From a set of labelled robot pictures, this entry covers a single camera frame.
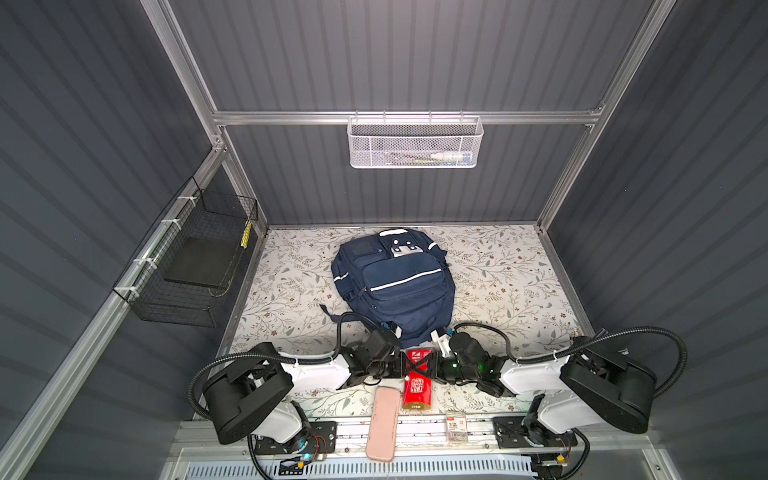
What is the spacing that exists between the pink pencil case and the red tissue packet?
0.10 ft

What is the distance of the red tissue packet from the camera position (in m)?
0.79

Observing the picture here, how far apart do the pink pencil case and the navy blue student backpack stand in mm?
147

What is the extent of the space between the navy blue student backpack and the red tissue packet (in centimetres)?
5

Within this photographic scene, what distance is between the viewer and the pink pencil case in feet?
2.33

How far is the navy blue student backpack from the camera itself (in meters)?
0.86
